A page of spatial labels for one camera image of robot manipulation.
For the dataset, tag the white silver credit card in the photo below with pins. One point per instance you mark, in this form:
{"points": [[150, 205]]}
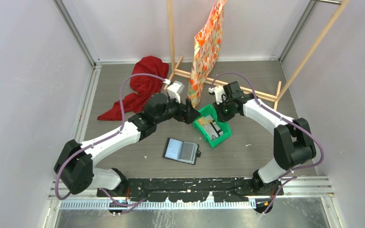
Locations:
{"points": [[212, 130]]}

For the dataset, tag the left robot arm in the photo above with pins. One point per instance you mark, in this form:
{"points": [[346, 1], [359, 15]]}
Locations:
{"points": [[76, 165]]}

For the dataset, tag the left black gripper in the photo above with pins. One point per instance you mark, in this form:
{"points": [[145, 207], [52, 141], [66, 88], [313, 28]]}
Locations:
{"points": [[187, 113]]}

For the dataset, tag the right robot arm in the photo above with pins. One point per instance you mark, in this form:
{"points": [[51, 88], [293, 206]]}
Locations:
{"points": [[292, 142]]}

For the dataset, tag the black card holder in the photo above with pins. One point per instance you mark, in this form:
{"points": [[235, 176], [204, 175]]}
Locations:
{"points": [[181, 151]]}

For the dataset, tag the floral orange gift bag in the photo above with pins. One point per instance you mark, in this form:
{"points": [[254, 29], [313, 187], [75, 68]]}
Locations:
{"points": [[207, 44]]}

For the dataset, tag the yellow credit card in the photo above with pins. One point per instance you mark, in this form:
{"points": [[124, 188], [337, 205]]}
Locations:
{"points": [[205, 120]]}

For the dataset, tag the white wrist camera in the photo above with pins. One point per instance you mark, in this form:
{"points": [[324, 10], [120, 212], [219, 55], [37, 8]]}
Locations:
{"points": [[219, 94], [174, 91]]}

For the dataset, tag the green plastic bin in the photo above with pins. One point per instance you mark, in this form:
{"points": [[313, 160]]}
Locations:
{"points": [[210, 110]]}

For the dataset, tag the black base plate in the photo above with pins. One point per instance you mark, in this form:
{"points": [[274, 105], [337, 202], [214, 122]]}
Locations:
{"points": [[231, 189]]}

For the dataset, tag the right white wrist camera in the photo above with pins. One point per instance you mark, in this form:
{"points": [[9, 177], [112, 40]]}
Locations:
{"points": [[219, 94]]}

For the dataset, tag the red cloth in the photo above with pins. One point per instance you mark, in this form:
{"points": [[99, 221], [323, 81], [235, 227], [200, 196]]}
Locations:
{"points": [[145, 86]]}

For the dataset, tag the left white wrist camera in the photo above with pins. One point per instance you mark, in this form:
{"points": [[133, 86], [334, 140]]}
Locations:
{"points": [[174, 91]]}

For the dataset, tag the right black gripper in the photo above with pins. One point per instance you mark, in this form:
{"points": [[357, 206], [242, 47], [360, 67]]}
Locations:
{"points": [[222, 116]]}

